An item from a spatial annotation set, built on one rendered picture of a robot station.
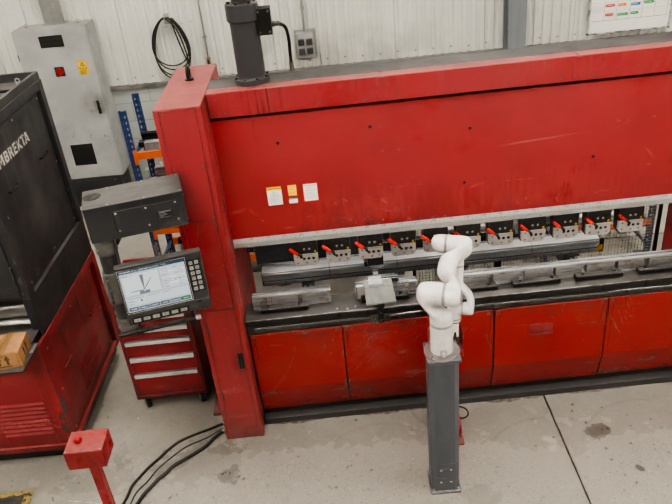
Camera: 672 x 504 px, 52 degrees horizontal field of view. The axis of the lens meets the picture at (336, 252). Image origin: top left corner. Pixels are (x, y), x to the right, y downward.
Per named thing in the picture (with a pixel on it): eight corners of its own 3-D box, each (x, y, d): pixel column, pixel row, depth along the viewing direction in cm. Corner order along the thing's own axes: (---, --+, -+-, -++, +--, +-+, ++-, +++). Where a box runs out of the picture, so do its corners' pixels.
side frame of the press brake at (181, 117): (227, 440, 465) (151, 110, 351) (236, 360, 539) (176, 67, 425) (264, 436, 465) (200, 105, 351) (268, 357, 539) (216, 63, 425)
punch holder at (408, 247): (391, 256, 425) (390, 232, 417) (390, 249, 432) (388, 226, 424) (415, 253, 425) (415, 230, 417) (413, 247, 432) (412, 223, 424)
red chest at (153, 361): (141, 414, 495) (105, 298, 445) (153, 369, 538) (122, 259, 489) (210, 407, 495) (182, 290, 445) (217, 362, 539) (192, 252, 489)
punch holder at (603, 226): (585, 236, 425) (587, 212, 417) (580, 229, 432) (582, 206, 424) (609, 233, 425) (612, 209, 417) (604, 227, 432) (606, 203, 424)
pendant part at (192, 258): (129, 326, 372) (113, 270, 354) (129, 315, 382) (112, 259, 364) (212, 307, 382) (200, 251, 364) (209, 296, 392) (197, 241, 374)
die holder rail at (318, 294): (253, 310, 441) (251, 297, 436) (254, 305, 446) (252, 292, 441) (331, 302, 441) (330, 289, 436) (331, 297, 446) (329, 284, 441)
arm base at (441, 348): (462, 360, 360) (462, 332, 351) (426, 364, 360) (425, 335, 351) (456, 338, 376) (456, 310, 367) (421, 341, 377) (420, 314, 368)
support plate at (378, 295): (366, 305, 413) (366, 304, 413) (362, 282, 436) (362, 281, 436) (396, 302, 413) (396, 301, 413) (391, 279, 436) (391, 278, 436)
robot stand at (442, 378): (461, 492, 410) (461, 360, 360) (431, 495, 410) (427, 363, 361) (456, 469, 425) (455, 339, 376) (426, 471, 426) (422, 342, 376)
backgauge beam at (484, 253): (263, 287, 463) (260, 273, 458) (263, 276, 475) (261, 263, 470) (603, 251, 463) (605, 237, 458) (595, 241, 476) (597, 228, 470)
